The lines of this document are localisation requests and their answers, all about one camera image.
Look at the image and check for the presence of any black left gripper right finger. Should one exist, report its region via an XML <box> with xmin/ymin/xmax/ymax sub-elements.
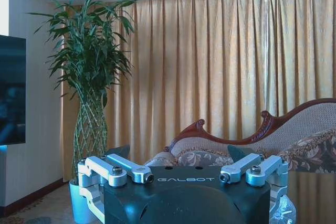
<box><xmin>219</xmin><ymin>144</ymin><xmax>290</xmax><ymax>209</ymax></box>

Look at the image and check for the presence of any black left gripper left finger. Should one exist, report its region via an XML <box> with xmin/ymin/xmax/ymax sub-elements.
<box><xmin>77</xmin><ymin>144</ymin><xmax>155</xmax><ymax>221</ymax></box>

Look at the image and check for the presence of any floral patterned cushion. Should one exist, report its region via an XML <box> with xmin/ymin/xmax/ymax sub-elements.
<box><xmin>177</xmin><ymin>147</ymin><xmax>235</xmax><ymax>167</ymax></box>

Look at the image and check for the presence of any white plant pot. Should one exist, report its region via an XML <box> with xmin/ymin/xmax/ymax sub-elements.
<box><xmin>68</xmin><ymin>178</ymin><xmax>98</xmax><ymax>223</ymax></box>

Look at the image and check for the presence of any clear crumpled plastic bag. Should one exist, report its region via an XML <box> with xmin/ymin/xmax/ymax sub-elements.
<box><xmin>270</xmin><ymin>194</ymin><xmax>298</xmax><ymax>224</ymax></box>

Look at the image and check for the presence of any carved wooden fabric sofa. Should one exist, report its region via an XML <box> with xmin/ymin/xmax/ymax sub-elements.
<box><xmin>143</xmin><ymin>98</ymin><xmax>336</xmax><ymax>174</ymax></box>

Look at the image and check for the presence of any large floral fringed cushion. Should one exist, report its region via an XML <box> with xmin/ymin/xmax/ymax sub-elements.
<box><xmin>277</xmin><ymin>128</ymin><xmax>336</xmax><ymax>174</ymax></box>

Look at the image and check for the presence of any tall green bamboo plant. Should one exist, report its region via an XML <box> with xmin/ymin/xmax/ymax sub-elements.
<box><xmin>27</xmin><ymin>0</ymin><xmax>139</xmax><ymax>183</ymax></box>

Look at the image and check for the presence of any golden pleated curtain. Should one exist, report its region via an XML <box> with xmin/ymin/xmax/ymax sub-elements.
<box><xmin>61</xmin><ymin>0</ymin><xmax>336</xmax><ymax>180</ymax></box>

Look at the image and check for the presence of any black flat television screen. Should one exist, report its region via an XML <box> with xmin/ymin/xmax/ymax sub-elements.
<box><xmin>0</xmin><ymin>34</ymin><xmax>27</xmax><ymax>146</ymax></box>

